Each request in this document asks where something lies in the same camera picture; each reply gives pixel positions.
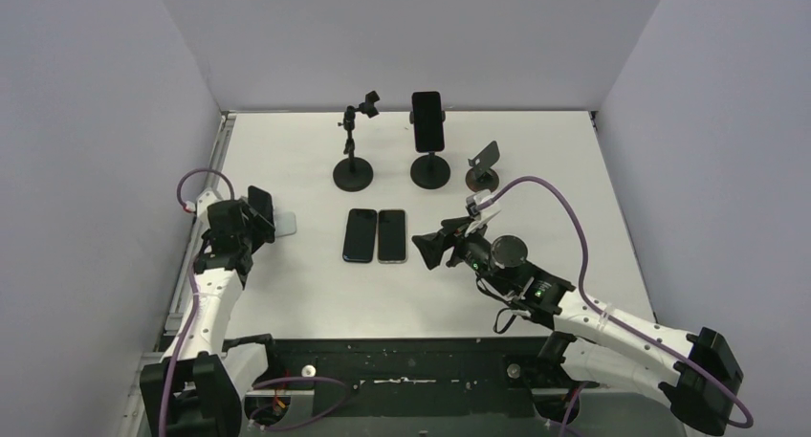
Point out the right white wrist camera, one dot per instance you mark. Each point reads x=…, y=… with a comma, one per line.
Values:
x=481, y=207

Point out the brown base phone stand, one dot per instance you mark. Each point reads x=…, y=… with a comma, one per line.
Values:
x=481, y=175

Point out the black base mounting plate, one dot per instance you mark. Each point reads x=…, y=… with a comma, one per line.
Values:
x=416, y=377

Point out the black phone stand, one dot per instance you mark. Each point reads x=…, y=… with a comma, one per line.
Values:
x=429, y=170
x=353, y=174

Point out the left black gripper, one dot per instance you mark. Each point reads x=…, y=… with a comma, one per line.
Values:
x=259, y=229

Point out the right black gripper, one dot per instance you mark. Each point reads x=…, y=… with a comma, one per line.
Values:
x=453, y=249

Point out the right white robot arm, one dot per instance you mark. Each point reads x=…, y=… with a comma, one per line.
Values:
x=695, y=375

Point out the aluminium rail left edge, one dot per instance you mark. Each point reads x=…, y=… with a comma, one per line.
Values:
x=202, y=181

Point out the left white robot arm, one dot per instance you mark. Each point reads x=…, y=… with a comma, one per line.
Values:
x=192, y=390

